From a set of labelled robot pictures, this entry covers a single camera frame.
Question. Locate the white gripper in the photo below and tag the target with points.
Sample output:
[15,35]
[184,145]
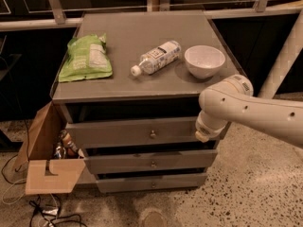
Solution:
[205,130]

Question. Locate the grey top drawer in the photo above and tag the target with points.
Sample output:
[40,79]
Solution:
[123,133]

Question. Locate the grey drawer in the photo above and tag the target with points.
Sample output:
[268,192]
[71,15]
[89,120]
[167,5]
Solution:
[123,133]
[140,162]
[191,180]

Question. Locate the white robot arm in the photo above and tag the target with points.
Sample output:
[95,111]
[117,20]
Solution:
[232,100]

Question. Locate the grey middle drawer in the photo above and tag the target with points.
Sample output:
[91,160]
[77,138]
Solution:
[140,162]

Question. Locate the grey bottom drawer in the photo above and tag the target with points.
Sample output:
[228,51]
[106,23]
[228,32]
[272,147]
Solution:
[191,180]

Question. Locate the grey drawer cabinet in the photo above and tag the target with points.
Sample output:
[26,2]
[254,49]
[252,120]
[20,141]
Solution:
[170,92]

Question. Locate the white bowl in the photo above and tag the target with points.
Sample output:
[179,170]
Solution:
[203,61]

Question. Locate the clear plastic water bottle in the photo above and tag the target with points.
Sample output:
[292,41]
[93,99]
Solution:
[157,58]

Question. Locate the snack packets in box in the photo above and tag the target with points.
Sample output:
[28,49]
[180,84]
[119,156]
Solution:
[65,148]

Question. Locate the green snack bag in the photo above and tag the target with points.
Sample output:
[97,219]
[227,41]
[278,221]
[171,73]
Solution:
[86,59]

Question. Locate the metal railing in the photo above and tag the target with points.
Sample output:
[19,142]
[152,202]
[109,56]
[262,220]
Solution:
[40,14]

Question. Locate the brown cardboard box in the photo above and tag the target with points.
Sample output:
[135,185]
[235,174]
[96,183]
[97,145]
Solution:
[45,175]

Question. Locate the white power adapter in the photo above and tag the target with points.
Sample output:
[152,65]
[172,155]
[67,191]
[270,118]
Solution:
[51,211]

